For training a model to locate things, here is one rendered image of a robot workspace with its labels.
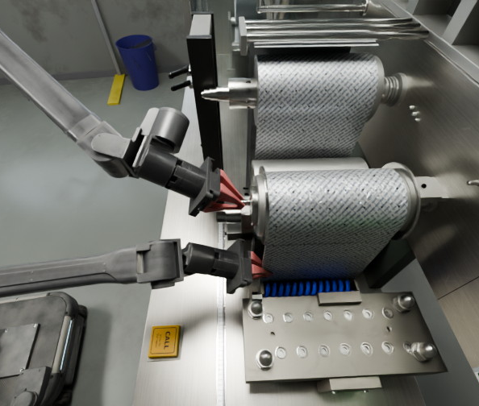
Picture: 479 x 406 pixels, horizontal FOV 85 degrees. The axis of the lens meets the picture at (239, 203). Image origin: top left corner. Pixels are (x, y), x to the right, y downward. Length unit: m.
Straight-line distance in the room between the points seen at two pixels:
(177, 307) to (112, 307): 1.11
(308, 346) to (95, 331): 1.44
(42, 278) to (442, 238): 0.69
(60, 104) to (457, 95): 0.66
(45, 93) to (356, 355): 0.76
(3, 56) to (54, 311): 1.32
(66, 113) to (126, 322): 1.45
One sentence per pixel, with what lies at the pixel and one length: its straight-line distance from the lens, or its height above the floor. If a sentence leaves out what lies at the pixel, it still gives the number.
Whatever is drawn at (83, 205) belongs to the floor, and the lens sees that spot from 2.41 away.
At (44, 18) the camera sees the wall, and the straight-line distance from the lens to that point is 4.04.
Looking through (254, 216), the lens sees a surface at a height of 1.26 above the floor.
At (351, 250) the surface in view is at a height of 1.18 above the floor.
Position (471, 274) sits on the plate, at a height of 1.24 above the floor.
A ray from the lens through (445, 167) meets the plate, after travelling 0.59.
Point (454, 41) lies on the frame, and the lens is 0.64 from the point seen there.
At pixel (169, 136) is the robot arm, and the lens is 0.46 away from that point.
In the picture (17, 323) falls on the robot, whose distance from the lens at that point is 1.82.
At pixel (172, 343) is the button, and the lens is 0.75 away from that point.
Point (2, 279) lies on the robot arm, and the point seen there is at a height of 1.25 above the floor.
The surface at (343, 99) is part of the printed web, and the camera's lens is 0.60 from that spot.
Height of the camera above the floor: 1.64
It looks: 52 degrees down
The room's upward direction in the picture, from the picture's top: straight up
